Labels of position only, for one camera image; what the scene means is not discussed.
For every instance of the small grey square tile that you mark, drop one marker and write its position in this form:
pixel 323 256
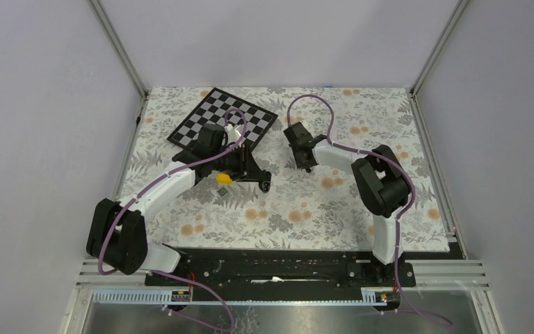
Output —
pixel 222 191

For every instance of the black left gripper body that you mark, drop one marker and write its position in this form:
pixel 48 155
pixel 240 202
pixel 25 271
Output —
pixel 236 162

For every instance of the black white checkerboard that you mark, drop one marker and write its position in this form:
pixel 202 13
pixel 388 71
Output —
pixel 212 109

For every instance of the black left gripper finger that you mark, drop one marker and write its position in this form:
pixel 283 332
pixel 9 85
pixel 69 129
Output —
pixel 251 167
pixel 261 176

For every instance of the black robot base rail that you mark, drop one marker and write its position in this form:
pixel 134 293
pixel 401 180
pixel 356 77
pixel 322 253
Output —
pixel 223 268

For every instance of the white slotted cable duct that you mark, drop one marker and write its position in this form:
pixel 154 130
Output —
pixel 241 296

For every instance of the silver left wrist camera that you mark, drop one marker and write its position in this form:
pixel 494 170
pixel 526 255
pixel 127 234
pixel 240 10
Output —
pixel 233 132

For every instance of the right aluminium frame post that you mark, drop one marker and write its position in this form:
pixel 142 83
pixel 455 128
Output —
pixel 440 44

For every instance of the yellow block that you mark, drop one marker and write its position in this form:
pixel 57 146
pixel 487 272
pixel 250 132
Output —
pixel 223 178

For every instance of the aluminium frame post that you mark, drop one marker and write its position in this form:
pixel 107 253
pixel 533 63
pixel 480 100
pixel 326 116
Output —
pixel 118 47
pixel 440 44

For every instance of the left aluminium frame post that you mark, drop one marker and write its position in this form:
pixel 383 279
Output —
pixel 118 47

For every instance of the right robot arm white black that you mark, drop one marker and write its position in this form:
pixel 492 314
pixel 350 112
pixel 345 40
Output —
pixel 384 187

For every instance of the floral patterned table mat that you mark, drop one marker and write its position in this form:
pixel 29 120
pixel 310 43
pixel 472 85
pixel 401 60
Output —
pixel 317 210

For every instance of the black earbud case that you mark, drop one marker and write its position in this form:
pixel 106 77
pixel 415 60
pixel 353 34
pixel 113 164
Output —
pixel 264 185

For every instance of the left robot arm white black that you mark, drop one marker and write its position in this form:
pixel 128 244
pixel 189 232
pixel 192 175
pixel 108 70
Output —
pixel 118 236

